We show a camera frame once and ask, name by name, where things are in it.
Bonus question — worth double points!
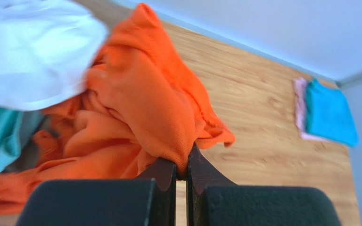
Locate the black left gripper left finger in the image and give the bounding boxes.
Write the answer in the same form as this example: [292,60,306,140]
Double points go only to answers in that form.
[17,158,177,226]

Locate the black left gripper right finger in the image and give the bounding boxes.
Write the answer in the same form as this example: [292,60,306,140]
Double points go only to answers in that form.
[186,145,341,226]

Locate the orange t-shirt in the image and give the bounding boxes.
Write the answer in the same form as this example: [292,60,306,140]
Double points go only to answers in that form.
[0,3,235,215]

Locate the folded blue t-shirt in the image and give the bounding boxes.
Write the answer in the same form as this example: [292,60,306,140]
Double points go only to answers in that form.
[305,79,359,147]

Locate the folded pink t-shirt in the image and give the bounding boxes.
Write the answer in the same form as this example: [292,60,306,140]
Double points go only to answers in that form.
[293,78,331,142]

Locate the white t-shirt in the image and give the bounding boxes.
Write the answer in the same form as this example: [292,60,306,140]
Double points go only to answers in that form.
[0,0,107,111]

